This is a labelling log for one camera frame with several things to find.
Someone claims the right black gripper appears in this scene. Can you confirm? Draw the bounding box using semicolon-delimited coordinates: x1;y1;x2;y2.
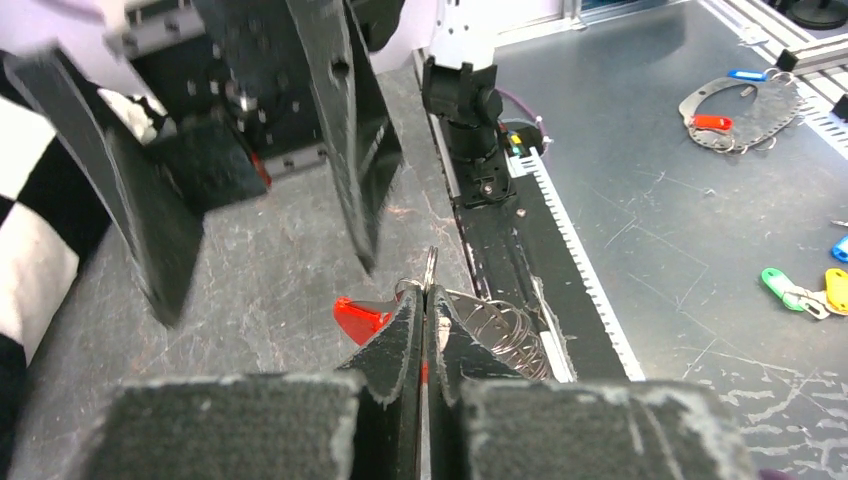
4;1;403;327

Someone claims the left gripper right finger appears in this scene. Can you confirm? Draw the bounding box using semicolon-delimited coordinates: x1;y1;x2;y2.
426;288;757;479

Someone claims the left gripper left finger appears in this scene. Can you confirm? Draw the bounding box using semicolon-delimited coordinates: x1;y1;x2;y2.
70;288;424;479

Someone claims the red grey keyring holder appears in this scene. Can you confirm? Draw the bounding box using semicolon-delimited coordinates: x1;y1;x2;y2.
333;246;554;380

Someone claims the spare keyring holder on floor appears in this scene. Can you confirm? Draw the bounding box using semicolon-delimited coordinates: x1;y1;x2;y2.
678;67;805;155

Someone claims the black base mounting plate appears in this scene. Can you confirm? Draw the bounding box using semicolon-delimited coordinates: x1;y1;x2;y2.
423;112;631;382

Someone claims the black white checkered pillow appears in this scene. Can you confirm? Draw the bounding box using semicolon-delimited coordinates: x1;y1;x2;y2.
0;52;167;458

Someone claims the green key tag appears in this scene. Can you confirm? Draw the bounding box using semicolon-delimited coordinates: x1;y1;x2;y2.
761;267;831;320

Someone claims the yellow key tag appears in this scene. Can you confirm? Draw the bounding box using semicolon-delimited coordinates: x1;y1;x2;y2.
824;268;848;316

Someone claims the blue key tag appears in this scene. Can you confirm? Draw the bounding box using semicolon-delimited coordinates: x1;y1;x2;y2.
830;236;848;264

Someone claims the blue white cable duct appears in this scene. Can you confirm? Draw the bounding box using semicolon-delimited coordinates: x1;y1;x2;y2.
507;147;646;381

